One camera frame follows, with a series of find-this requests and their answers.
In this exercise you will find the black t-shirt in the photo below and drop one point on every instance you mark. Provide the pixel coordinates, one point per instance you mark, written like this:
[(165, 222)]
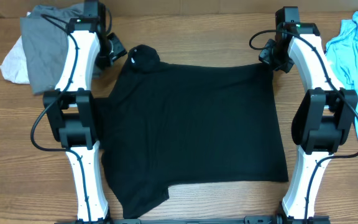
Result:
[(165, 124)]

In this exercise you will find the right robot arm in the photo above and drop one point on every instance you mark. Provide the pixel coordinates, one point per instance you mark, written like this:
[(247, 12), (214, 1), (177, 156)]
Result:
[(324, 117)]

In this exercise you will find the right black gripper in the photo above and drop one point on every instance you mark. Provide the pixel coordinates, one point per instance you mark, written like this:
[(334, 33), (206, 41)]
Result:
[(264, 57)]

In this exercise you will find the white cloth under shorts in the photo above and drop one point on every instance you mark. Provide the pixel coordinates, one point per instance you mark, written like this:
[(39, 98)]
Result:
[(14, 65)]

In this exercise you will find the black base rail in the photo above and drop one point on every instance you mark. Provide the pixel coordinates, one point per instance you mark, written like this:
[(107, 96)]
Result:
[(191, 221)]

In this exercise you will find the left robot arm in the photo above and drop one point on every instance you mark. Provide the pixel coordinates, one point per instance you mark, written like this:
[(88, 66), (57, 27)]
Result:
[(73, 121)]

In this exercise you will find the folded grey shorts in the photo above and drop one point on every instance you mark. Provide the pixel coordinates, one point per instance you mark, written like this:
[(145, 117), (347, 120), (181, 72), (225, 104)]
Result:
[(62, 43)]

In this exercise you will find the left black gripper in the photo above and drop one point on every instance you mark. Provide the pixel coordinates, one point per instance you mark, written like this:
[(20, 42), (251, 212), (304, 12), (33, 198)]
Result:
[(120, 50)]

